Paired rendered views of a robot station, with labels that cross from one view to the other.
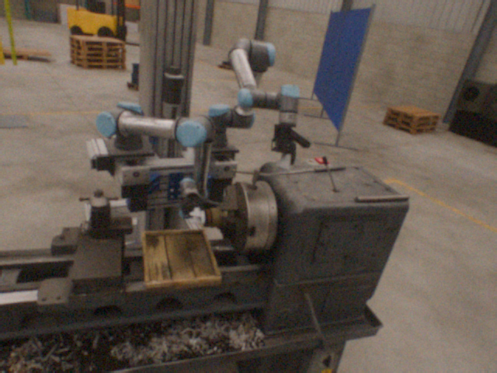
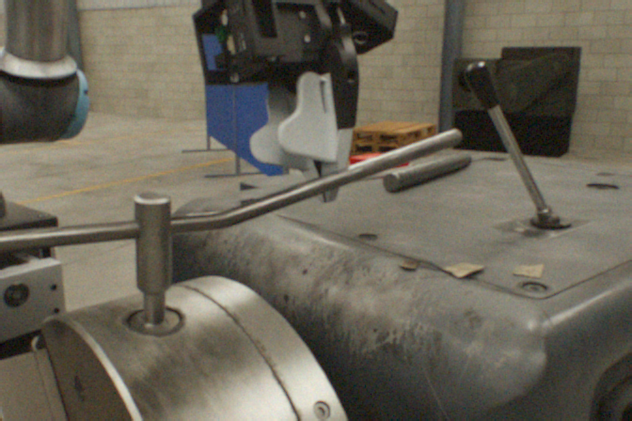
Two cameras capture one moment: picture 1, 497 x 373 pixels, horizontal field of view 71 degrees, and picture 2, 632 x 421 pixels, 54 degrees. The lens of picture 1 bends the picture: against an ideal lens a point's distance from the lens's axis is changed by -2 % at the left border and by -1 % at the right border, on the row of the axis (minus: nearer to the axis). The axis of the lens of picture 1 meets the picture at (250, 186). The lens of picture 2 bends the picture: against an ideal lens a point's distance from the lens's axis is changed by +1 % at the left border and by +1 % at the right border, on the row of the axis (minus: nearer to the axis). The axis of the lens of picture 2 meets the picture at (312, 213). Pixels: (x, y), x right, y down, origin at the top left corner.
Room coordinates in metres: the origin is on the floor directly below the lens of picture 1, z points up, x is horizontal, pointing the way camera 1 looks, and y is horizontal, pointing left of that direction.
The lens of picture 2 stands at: (0.93, 0.01, 1.41)
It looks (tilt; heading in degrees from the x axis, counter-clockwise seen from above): 14 degrees down; 343
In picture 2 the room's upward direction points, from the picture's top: straight up
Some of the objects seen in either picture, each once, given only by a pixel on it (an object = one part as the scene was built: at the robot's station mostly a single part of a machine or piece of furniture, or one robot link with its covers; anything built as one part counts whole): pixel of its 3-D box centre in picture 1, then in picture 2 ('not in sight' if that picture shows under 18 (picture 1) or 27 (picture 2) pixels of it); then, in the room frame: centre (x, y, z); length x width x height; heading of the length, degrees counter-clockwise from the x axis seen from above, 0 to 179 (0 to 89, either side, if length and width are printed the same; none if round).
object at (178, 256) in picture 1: (178, 256); not in sight; (1.23, 0.26, 0.89); 0.36 x 0.30 x 0.04; 22
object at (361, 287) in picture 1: (296, 309); not in sight; (1.51, -0.37, 0.43); 0.60 x 0.48 x 0.86; 112
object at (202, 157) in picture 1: (202, 160); not in sight; (1.63, 0.26, 1.19); 0.12 x 0.11 x 0.49; 79
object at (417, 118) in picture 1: (411, 119); (393, 142); (8.82, -3.67, 0.22); 1.25 x 0.86 x 0.44; 133
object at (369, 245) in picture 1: (323, 215); (472, 357); (1.51, -0.37, 1.06); 0.59 x 0.48 x 0.39; 112
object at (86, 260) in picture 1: (99, 246); not in sight; (1.13, 0.57, 0.95); 0.43 x 0.17 x 0.05; 22
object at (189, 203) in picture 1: (192, 205); not in sight; (1.35, 0.24, 1.08); 0.12 x 0.09 x 0.08; 21
